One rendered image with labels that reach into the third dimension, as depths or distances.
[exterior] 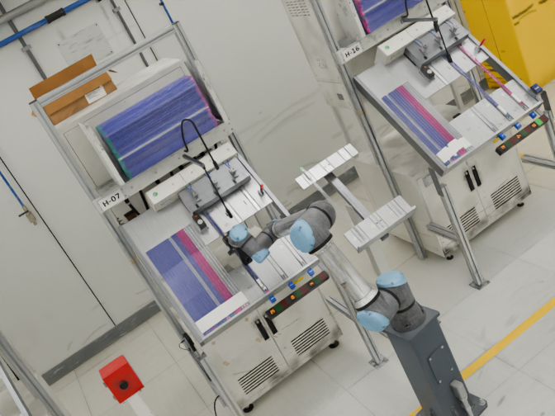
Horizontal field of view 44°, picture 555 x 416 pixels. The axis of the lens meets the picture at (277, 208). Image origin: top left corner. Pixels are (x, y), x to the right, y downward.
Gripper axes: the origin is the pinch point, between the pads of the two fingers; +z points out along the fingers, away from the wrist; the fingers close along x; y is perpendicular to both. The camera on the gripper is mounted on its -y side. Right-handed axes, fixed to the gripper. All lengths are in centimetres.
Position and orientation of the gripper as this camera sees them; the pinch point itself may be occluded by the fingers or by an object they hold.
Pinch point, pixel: (235, 252)
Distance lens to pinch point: 323.9
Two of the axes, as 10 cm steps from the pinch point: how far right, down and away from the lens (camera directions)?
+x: -8.0, 5.4, -2.6
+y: -5.8, -8.0, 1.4
